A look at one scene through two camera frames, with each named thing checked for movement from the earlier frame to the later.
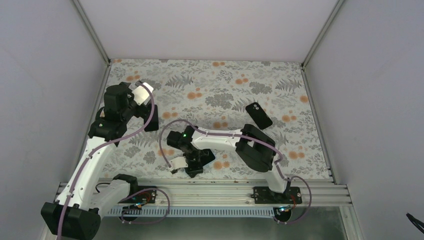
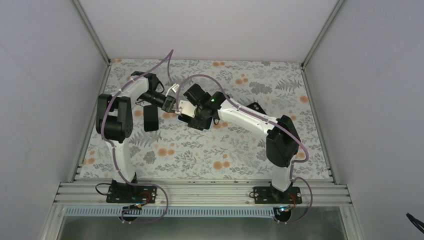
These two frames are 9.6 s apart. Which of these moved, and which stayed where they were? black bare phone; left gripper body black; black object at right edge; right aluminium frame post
Moved: left gripper body black
Stayed: black object at right edge; right aluminium frame post; black bare phone
